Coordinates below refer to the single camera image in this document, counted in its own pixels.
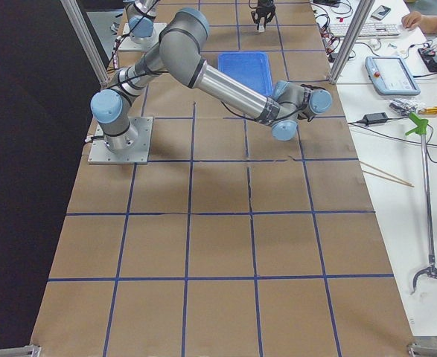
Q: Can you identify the black device with cables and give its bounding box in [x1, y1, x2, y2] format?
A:
[418, 48, 437, 73]

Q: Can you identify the smartphone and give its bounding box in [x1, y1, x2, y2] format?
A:
[370, 5, 391, 21]

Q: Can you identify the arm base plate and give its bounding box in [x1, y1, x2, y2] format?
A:
[118, 22, 167, 52]
[88, 117, 153, 164]

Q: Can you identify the blue plastic tray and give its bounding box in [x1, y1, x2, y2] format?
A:
[217, 51, 273, 96]

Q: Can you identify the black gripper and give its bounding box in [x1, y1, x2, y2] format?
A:
[249, 0, 275, 32]

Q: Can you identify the bag of black parts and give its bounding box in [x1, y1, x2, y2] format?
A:
[389, 98, 424, 116]

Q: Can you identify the aluminium frame post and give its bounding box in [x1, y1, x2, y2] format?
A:
[328, 0, 374, 85]
[60, 0, 109, 89]

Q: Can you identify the white keyboard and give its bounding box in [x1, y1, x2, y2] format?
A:
[329, 22, 401, 38]

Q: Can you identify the green handled reacher grabber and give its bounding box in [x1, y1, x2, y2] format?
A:
[405, 112, 437, 293]

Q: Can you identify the teach pendant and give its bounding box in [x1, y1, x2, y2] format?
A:
[365, 57, 421, 96]

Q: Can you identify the left aluminium frame post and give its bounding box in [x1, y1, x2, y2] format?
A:
[60, 0, 109, 89]

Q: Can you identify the yellow tool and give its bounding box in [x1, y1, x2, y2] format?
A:
[418, 106, 437, 115]

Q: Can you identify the person hand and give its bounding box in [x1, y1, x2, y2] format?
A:
[401, 11, 433, 32]

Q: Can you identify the black power adapter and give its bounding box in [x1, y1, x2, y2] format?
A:
[363, 112, 389, 126]

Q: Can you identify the brown paper table cover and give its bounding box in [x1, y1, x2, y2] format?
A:
[29, 0, 415, 357]

